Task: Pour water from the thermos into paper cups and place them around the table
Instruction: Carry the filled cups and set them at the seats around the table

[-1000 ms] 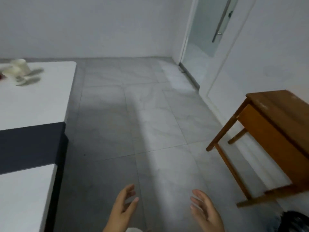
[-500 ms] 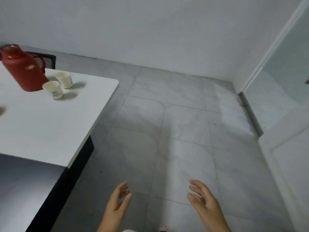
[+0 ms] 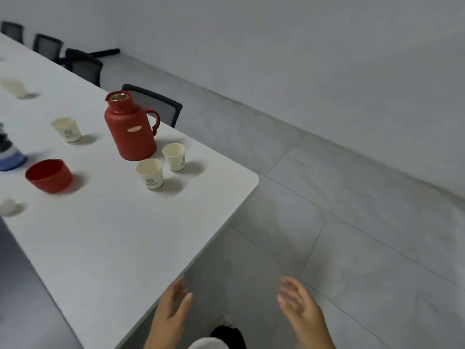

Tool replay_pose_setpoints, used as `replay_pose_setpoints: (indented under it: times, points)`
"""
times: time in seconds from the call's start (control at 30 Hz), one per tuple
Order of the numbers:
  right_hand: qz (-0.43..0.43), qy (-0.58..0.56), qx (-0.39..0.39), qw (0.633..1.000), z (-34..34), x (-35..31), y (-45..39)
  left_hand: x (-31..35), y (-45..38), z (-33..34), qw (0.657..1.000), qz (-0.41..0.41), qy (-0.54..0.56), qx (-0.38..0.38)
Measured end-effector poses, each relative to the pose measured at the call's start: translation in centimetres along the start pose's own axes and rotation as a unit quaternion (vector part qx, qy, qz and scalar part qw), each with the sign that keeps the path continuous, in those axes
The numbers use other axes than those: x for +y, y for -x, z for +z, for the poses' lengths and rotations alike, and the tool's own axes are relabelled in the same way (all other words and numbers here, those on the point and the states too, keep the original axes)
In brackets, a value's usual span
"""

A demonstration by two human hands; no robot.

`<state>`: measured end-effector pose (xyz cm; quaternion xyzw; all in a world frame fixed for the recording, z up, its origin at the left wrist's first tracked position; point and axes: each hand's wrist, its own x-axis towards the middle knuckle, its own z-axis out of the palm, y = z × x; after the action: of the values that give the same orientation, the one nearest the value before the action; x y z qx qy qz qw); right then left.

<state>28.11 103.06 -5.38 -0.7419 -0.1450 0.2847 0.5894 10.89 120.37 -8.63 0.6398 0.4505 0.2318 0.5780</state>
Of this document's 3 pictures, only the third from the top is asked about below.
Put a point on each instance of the person's right hand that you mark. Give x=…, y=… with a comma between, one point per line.
x=308, y=323

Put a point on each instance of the person's left hand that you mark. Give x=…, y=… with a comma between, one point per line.
x=167, y=323

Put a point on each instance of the white paper cup blue print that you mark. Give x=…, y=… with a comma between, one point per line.
x=174, y=158
x=68, y=130
x=150, y=175

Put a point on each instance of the red thermos lid cup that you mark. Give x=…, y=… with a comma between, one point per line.
x=49, y=178

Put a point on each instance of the red thermos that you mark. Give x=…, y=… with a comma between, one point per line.
x=132, y=138

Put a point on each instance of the white thermos stopper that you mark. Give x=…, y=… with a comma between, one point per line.
x=6, y=207

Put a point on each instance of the person's grey shoe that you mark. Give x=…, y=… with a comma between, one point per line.
x=224, y=320

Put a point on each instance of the person's black trousers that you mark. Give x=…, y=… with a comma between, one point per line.
x=230, y=338

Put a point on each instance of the white conference table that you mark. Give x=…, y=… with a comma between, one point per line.
x=109, y=232

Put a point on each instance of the black mesh office chair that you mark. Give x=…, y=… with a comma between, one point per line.
x=12, y=30
x=47, y=46
x=160, y=101
x=84, y=67

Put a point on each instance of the black mesh pen holder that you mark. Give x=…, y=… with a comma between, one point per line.
x=9, y=158

